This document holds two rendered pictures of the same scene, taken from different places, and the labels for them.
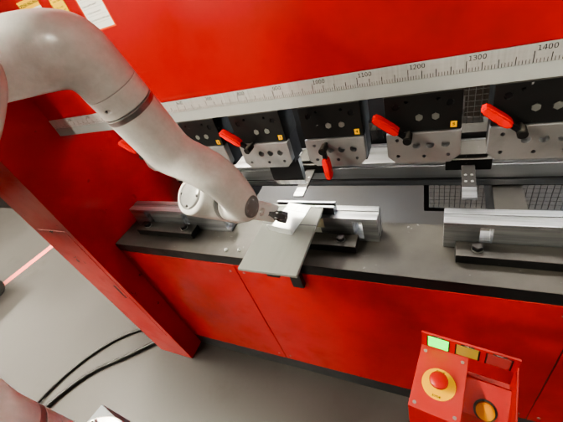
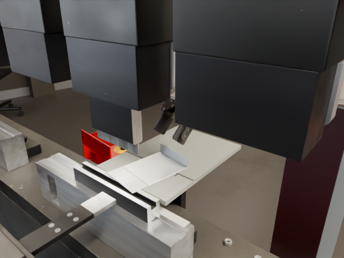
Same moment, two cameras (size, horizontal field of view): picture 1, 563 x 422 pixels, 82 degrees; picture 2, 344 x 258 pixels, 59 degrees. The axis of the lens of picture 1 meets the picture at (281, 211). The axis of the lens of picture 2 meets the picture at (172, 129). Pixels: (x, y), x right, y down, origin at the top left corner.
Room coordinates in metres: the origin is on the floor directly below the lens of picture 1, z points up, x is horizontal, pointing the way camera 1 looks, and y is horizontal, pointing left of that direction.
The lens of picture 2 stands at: (1.27, 0.07, 1.31)
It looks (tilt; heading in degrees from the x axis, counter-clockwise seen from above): 24 degrees down; 185
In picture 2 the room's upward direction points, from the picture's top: straight up
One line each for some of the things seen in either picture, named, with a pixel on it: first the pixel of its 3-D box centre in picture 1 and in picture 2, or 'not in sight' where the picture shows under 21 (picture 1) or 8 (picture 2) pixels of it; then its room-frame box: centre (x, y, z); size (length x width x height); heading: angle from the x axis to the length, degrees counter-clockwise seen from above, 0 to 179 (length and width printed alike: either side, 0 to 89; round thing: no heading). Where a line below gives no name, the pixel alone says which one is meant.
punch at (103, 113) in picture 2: (287, 171); (114, 119); (0.83, -0.06, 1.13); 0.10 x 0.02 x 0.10; 56
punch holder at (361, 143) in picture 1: (336, 128); (44, 26); (0.73, -0.20, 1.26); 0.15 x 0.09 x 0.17; 56
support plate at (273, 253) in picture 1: (282, 237); (173, 156); (0.71, 0.02, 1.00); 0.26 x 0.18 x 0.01; 146
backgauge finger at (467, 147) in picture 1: (468, 167); not in sight; (0.70, -0.55, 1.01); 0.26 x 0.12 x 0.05; 146
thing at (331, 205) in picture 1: (305, 207); (113, 188); (0.82, -0.08, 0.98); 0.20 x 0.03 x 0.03; 56
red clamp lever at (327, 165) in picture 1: (327, 161); not in sight; (0.69, -0.15, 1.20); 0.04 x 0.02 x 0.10; 146
